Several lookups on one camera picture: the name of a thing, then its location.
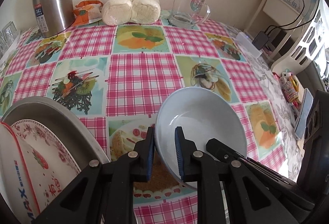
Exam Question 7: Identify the grey floral tablecloth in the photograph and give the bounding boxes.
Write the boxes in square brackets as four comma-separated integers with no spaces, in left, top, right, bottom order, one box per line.
[231,26,309,188]

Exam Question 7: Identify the colourful candy packets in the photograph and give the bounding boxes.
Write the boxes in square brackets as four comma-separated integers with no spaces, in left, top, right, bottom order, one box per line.
[280,71,301,106]

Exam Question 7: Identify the pale bowl with red emblem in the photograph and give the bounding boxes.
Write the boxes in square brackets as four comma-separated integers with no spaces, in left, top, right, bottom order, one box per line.
[155,87,248,191]

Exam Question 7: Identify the orange snack packet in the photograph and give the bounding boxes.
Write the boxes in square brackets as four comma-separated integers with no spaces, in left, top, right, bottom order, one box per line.
[73,0,104,27]

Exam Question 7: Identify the bag of white steamed buns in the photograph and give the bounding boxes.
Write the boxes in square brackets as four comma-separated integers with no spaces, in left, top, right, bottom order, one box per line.
[102,0,161,26]

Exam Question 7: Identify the clear drinking glass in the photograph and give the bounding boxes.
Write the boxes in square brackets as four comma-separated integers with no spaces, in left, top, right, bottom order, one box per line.
[0,34,11,53]
[2,21,20,39]

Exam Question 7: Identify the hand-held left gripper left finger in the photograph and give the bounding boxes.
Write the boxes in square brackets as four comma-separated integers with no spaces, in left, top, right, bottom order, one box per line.
[31,126,156,224]

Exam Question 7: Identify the white square bowl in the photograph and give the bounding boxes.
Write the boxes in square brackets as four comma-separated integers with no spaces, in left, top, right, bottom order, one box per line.
[0,124,42,224]

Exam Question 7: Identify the pink floral round plate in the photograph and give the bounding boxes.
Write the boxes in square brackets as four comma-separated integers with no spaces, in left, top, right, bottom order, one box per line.
[10,120,83,188]

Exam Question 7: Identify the stainless steel round basin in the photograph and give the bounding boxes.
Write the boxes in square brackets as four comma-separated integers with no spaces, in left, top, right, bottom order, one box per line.
[1,96,111,173]

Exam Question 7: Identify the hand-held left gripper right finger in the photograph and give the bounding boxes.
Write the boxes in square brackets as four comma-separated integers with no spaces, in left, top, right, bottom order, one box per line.
[174,126,291,224]

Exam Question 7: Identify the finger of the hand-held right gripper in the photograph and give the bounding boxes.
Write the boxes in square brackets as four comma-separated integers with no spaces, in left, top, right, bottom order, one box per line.
[206,138,299,190]

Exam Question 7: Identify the white plastic box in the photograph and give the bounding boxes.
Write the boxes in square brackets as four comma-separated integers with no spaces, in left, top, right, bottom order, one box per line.
[235,32,264,58]

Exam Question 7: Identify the white side table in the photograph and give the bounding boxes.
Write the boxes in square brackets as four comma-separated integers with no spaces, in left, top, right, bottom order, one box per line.
[243,0,299,34]

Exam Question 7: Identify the black power adapter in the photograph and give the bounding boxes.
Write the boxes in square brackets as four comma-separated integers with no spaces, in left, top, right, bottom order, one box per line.
[252,31,269,48]

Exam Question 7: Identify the grey flat case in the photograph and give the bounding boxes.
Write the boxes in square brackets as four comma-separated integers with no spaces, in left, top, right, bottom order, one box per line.
[294,88,314,140]

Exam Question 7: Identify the clear glass mug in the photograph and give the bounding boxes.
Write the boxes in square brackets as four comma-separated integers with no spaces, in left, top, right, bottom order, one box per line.
[168,0,211,27]

